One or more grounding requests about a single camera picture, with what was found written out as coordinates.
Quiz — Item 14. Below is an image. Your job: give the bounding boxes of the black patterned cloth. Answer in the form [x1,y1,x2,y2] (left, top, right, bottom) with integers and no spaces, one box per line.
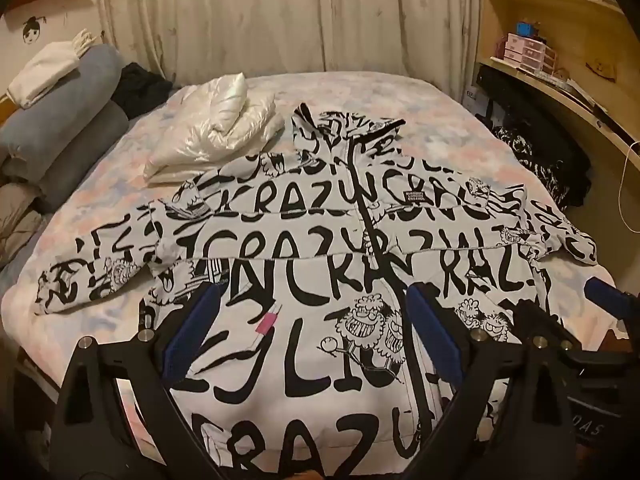
[487,105,596,211]

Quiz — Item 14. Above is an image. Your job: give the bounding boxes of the white shiny puffer jacket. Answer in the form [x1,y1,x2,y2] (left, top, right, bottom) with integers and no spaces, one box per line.
[142,72,286,183]

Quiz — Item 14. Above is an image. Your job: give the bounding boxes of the beige folded bedding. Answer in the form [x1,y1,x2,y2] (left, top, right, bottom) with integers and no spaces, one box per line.
[0,180,52,267]

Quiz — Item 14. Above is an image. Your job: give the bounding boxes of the white printed box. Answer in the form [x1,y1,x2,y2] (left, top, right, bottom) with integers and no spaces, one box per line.
[464,87,489,117]

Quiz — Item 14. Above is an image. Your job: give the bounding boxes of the pale patterned curtain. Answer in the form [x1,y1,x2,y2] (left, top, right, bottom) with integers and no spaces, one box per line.
[92,0,488,88]

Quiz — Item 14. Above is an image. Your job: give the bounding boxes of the white folded cloth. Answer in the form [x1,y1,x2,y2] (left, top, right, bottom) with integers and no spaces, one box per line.
[7,30,104,109]

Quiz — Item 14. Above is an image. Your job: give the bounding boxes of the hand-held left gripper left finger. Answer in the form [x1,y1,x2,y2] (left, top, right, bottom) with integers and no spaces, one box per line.
[50,284,225,480]

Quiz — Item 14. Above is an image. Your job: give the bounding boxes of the pink drawer boxes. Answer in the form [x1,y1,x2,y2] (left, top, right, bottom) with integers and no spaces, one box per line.
[502,32,557,74]

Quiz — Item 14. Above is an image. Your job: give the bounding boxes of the black crumpled cloth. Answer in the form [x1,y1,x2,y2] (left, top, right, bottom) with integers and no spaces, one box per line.
[111,62,174,122]

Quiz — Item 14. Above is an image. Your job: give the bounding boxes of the brown paper tag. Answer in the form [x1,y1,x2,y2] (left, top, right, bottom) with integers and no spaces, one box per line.
[584,55,617,82]

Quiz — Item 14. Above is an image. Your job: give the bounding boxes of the black and white printed jacket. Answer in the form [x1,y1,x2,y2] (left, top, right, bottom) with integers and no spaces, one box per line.
[34,102,600,480]

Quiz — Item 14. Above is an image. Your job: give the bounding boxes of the grey rolled bedding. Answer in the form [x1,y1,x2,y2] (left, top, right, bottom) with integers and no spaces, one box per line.
[20,102,132,213]

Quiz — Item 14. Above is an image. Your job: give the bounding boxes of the blue-grey rolled bedding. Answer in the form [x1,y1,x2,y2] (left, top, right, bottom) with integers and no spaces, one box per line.
[0,42,128,158]

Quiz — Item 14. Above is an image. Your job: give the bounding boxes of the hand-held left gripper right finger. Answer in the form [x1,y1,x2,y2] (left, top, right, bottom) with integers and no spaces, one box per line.
[405,282,576,480]

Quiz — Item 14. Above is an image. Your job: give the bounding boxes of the pastel patterned blanket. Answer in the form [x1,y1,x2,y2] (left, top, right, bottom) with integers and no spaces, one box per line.
[0,74,640,480]

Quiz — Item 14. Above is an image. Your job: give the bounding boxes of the white cable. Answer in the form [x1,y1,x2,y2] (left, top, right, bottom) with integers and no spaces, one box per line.
[616,142,640,237]

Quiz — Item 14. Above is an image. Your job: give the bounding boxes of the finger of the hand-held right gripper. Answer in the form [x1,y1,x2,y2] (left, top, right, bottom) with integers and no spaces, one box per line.
[516,300,584,361]
[584,277,640,321]

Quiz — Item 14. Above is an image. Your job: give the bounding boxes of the wooden shelf unit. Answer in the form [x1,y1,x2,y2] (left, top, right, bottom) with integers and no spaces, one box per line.
[472,0,640,253]

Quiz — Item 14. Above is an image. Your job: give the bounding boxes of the cartoon face wall sticker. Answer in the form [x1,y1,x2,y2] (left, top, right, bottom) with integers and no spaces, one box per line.
[20,15,49,47]

